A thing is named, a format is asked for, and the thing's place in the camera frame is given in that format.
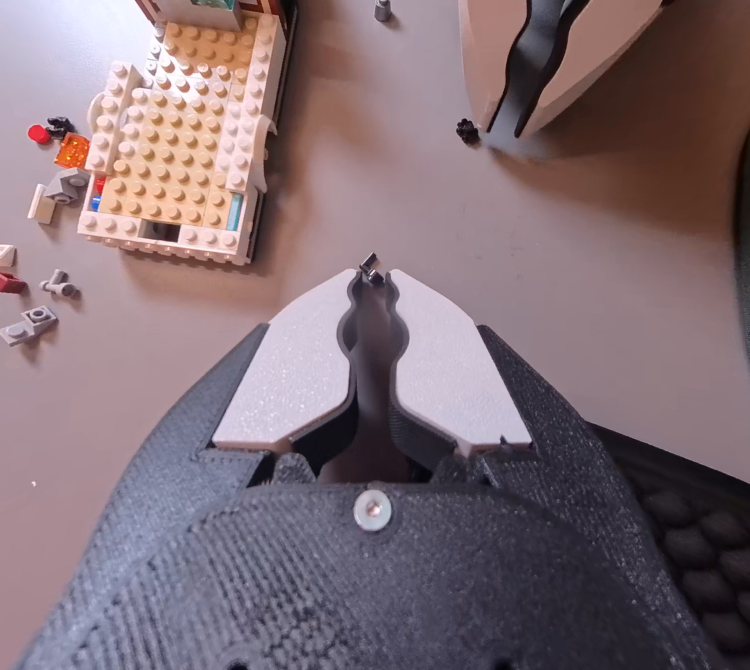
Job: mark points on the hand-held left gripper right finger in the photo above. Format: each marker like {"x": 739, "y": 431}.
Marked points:
{"x": 457, "y": 383}

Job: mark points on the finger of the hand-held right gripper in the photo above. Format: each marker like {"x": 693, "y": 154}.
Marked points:
{"x": 492, "y": 8}
{"x": 621, "y": 8}

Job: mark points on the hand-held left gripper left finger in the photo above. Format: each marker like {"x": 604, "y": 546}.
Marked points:
{"x": 287, "y": 377}

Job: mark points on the small black knobby brick piece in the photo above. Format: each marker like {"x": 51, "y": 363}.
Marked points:
{"x": 467, "y": 131}
{"x": 60, "y": 124}

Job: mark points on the small black angled brick piece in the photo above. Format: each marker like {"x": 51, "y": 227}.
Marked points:
{"x": 369, "y": 262}

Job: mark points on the grey desk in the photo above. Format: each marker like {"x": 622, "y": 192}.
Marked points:
{"x": 351, "y": 154}

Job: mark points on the small silver cone brick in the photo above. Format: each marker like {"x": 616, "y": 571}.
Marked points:
{"x": 383, "y": 8}

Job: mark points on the light grey tap brick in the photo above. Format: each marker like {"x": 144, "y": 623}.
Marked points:
{"x": 58, "y": 283}

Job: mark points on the tan white red brick vehicle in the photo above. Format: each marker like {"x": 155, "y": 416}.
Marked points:
{"x": 176, "y": 154}

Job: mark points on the light grey plate brick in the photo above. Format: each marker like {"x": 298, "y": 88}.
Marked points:
{"x": 32, "y": 324}

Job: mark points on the dark red slope brick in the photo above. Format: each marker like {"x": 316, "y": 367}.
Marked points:
{"x": 10, "y": 284}

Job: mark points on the white tile brick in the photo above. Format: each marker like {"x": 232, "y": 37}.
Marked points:
{"x": 6, "y": 255}

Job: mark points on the transparent orange tile brick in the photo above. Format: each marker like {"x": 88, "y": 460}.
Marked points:
{"x": 73, "y": 151}

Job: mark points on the red round stud brick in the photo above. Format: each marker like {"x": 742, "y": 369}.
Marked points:
{"x": 38, "y": 134}

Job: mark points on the white angled bracket brick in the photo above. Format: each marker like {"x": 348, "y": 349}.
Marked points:
{"x": 67, "y": 184}

